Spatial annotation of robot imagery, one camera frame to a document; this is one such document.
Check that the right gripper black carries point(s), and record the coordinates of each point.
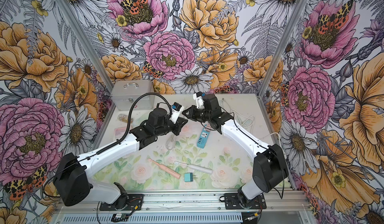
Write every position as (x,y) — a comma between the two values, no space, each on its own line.
(192,113)

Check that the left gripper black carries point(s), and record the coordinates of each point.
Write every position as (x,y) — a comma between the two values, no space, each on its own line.
(176,125)

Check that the teal power strip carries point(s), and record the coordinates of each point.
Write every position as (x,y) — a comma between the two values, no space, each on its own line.
(202,141)

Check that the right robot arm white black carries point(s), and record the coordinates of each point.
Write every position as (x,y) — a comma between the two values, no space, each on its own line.
(269,167)

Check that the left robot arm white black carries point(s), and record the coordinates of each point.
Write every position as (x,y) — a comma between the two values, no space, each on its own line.
(73,179)

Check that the pink electric toothbrush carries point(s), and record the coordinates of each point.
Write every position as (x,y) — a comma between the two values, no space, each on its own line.
(166,169)

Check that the teal plug adapter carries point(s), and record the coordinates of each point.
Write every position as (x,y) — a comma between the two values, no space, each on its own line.
(188,177)

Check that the small clear jar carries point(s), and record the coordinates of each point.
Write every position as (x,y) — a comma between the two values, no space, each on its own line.
(125,119)

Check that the pink product packet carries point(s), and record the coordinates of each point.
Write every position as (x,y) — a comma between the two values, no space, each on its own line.
(119,133)

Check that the silver metal first-aid case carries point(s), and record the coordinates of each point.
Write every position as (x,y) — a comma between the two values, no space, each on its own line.
(126,92)

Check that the small circuit board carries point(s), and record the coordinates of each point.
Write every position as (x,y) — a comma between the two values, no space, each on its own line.
(121,217)

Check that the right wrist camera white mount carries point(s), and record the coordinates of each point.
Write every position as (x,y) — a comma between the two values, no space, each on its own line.
(198,97)

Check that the aluminium front rail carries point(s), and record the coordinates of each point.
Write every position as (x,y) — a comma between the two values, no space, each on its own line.
(182,201)

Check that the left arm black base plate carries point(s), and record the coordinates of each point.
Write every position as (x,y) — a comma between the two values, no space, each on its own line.
(124,203)

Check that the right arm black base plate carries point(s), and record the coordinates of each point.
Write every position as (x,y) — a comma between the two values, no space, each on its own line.
(238,201)

